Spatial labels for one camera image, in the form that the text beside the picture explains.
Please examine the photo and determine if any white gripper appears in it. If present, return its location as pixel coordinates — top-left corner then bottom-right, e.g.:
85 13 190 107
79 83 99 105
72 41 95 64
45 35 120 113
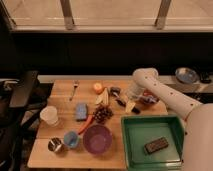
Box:
125 82 144 114

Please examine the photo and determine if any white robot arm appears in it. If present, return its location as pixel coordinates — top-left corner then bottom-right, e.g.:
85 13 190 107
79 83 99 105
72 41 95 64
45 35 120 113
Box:
126 68 213 171

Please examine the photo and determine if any metal fork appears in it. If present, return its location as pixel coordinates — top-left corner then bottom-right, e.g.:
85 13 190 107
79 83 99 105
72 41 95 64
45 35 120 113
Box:
69 80 79 101

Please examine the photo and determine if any blue sponge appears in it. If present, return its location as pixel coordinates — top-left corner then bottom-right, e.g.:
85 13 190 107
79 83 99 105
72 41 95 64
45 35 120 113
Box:
75 103 87 121

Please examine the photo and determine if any blue plate on ledge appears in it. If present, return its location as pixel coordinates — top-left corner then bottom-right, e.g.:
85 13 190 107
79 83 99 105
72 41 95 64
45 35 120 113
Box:
175 67 198 84

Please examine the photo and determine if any small metal cup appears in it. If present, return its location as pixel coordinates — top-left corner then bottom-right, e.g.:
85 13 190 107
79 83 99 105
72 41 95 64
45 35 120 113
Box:
48 137 63 153

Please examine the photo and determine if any purple bowl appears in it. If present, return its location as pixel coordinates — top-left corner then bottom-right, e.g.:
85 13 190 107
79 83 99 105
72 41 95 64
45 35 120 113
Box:
83 124 112 155

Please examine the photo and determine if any dark chocolate bar block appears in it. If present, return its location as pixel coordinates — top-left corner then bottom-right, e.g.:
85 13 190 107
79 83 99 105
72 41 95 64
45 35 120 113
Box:
144 137 169 154

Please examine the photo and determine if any black chair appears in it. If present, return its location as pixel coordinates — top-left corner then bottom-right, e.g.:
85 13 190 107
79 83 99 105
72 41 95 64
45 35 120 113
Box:
0 71 47 171

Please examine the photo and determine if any black handled brush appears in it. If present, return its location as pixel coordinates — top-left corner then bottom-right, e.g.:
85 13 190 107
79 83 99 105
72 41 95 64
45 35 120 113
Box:
110 87 140 114

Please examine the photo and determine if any white plastic cup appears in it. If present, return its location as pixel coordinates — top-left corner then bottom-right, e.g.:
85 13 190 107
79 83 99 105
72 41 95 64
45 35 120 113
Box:
40 106 59 126

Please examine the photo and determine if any orange fruit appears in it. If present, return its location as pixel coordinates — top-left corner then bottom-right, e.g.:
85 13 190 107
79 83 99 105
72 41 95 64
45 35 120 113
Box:
93 82 104 94

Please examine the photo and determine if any green plastic tray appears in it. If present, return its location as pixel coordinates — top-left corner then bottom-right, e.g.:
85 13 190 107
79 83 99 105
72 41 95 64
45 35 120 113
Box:
121 115 184 171

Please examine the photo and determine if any orange carrot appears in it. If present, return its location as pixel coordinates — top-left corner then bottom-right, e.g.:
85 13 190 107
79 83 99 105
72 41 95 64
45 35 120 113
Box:
78 115 93 135

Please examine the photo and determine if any yellow banana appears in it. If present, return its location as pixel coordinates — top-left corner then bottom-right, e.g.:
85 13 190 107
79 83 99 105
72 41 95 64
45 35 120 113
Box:
95 88 109 106

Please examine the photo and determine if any red bowl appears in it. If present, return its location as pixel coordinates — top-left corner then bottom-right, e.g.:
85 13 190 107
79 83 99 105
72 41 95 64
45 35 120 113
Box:
140 89 159 106

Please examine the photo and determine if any bunch of dark grapes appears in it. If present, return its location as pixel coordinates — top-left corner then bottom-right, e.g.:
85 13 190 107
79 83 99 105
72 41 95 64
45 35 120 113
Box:
93 105 113 124

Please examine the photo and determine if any small blue cup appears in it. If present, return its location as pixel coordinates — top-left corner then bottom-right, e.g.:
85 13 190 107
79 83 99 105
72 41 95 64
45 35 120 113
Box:
63 131 79 149

